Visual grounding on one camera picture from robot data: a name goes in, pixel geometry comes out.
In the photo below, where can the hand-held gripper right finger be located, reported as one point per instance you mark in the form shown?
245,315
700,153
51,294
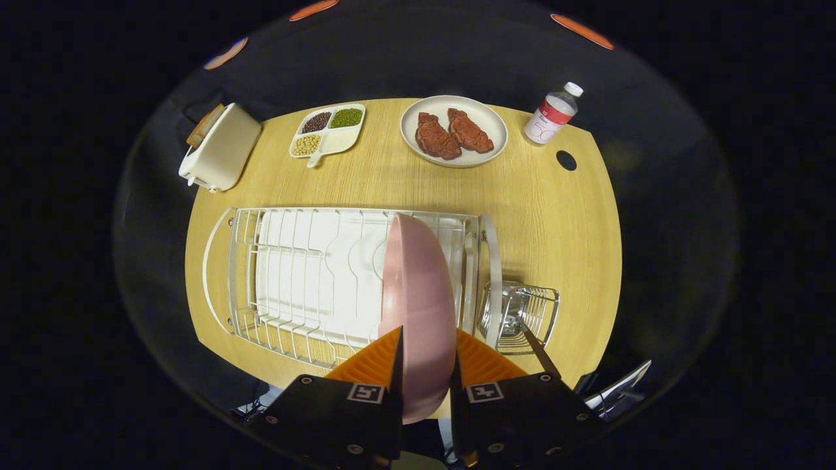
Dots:
522,424

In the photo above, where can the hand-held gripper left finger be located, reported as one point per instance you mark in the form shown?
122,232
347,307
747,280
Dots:
326,418

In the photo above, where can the white plate with steaks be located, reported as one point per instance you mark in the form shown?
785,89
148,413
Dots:
496,124

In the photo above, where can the black backdrop cloth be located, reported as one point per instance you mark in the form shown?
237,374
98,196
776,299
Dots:
457,52

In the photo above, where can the white divided bean dish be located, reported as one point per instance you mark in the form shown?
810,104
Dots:
339,138

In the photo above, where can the clear water bottle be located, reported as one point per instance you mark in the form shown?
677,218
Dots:
548,117

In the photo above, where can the brown steak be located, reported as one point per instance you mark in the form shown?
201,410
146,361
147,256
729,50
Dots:
470,132
437,138

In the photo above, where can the toast slices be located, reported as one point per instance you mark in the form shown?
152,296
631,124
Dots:
204,124

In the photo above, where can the white toaster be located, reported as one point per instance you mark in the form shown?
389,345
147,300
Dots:
225,153

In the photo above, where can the pink plate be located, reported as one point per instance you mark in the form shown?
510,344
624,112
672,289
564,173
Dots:
418,294

